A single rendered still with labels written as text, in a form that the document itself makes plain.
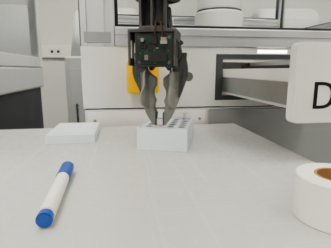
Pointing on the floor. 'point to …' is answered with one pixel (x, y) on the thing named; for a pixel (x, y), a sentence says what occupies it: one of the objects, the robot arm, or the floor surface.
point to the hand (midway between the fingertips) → (160, 116)
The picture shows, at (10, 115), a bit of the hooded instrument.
